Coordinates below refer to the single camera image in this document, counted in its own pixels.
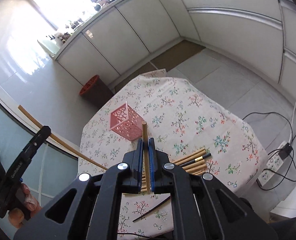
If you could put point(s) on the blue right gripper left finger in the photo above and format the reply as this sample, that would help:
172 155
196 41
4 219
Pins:
139 155

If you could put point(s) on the black power adapter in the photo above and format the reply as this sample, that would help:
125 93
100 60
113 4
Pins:
286 151

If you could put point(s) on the person's left hand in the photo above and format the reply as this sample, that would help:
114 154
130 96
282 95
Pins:
16 216

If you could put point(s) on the floral tablecloth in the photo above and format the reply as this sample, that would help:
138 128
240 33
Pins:
181 120

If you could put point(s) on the pink perforated utensil holder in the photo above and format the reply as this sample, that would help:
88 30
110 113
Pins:
126 122

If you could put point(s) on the white kitchen cabinets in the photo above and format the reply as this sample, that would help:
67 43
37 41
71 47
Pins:
256 33

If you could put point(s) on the black chopstick gold band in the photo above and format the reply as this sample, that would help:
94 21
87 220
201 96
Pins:
152 209
196 160

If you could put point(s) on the wooden door threshold strip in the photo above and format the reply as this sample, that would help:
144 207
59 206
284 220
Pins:
60 141

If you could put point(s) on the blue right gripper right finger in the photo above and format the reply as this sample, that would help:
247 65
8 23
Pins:
152 155

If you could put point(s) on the red waste basket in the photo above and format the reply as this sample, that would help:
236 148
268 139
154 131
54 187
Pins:
96 91

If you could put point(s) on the white power strip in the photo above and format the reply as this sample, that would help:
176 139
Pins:
275 161

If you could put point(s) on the bamboo chopstick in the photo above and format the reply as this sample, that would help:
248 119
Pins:
146 157
144 189
190 157
198 166

